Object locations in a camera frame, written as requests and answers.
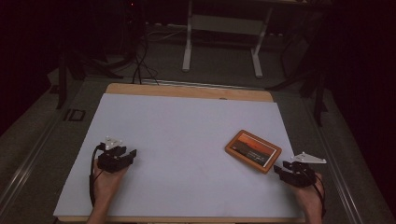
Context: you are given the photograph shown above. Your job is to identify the orange rectangular tray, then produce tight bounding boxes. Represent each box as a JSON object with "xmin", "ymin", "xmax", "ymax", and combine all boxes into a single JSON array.
[{"xmin": 224, "ymin": 129, "xmax": 283, "ymax": 175}]

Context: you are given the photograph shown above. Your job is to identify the black metal stand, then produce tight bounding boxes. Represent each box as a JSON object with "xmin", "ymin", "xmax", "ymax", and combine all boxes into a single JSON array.
[
  {"xmin": 264, "ymin": 27, "xmax": 331, "ymax": 128},
  {"xmin": 55, "ymin": 43, "xmax": 125, "ymax": 110}
]

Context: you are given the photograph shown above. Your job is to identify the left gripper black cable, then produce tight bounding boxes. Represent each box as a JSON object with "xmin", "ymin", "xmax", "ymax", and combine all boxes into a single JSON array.
[{"xmin": 89, "ymin": 144, "xmax": 106, "ymax": 208}]

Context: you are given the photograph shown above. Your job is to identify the metal floor rail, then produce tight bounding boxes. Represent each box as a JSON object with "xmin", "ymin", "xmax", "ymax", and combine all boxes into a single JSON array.
[
  {"xmin": 140, "ymin": 77, "xmax": 266, "ymax": 91},
  {"xmin": 0, "ymin": 113, "xmax": 64, "ymax": 214},
  {"xmin": 302, "ymin": 97, "xmax": 366, "ymax": 224}
]

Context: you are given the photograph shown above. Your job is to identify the person's left hand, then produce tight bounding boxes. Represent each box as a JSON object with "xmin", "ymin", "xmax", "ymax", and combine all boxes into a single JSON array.
[{"xmin": 92, "ymin": 158, "xmax": 131, "ymax": 203}]

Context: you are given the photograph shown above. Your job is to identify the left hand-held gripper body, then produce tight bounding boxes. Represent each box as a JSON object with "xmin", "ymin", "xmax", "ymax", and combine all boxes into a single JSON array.
[{"xmin": 96, "ymin": 135, "xmax": 134, "ymax": 175}]

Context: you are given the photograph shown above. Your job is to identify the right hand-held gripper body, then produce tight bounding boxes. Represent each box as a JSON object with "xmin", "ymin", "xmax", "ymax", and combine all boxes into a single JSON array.
[{"xmin": 280, "ymin": 151, "xmax": 328, "ymax": 189}]

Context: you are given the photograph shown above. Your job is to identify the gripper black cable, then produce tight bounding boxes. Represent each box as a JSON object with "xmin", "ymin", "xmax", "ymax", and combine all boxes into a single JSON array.
[
  {"xmin": 89, "ymin": 144, "xmax": 106, "ymax": 208},
  {"xmin": 306, "ymin": 169, "xmax": 328, "ymax": 218}
]

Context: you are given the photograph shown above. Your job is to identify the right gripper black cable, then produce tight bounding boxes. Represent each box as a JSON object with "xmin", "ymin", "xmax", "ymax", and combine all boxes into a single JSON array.
[{"xmin": 306, "ymin": 169, "xmax": 328, "ymax": 218}]

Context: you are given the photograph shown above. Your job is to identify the white metal table frame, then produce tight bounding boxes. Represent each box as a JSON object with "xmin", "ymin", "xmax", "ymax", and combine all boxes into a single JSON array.
[{"xmin": 181, "ymin": 0, "xmax": 276, "ymax": 79}]

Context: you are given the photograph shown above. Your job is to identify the person's right hand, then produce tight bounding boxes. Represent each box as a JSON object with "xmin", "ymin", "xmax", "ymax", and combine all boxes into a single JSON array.
[{"xmin": 293, "ymin": 172, "xmax": 325, "ymax": 210}]

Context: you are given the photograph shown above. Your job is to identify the white table mat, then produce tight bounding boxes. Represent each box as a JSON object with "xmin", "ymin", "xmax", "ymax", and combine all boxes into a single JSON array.
[{"xmin": 52, "ymin": 92, "xmax": 305, "ymax": 219}]

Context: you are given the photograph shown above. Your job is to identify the wooden table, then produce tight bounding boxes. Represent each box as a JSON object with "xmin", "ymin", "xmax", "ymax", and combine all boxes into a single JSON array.
[{"xmin": 57, "ymin": 82, "xmax": 308, "ymax": 224}]

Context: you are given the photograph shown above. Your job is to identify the black floor cables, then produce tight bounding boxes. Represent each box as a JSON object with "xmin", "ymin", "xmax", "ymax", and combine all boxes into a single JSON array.
[{"xmin": 131, "ymin": 31, "xmax": 161, "ymax": 86}]

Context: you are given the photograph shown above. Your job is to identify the black floor plate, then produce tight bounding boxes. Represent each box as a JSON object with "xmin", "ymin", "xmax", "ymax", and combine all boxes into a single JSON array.
[{"xmin": 63, "ymin": 108, "xmax": 87, "ymax": 122}]

